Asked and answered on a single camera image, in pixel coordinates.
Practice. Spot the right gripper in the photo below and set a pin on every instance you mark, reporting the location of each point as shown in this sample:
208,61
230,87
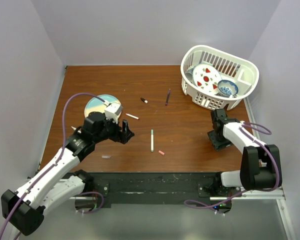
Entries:
218,145

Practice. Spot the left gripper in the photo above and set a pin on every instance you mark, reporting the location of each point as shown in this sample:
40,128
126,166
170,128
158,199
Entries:
122,136

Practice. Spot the white marker with green end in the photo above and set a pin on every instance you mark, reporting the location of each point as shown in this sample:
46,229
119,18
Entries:
152,140

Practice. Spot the black and white pen cap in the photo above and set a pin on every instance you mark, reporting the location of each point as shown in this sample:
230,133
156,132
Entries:
144,100

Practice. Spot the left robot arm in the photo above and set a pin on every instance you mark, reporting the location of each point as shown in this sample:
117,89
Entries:
26,207

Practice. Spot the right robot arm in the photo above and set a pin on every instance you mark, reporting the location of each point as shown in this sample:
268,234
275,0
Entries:
260,167

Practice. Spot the purple pen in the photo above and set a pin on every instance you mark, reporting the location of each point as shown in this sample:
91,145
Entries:
168,97

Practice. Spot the red-tipped white marker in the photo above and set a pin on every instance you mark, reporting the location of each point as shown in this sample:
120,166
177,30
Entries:
132,116

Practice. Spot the round pastel plate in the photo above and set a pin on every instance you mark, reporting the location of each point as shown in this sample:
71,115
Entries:
96,105

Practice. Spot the blue and white bowl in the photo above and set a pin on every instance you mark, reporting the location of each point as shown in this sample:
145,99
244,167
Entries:
227,88

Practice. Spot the white plastic dish basket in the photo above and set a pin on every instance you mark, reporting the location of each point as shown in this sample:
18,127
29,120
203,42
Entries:
242,72

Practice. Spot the strawberry pattern plate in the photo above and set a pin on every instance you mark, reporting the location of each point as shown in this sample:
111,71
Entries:
206,78

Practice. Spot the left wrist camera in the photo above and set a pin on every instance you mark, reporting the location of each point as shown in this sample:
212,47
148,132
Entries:
113,111

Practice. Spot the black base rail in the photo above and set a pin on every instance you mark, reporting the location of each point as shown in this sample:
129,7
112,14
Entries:
154,188

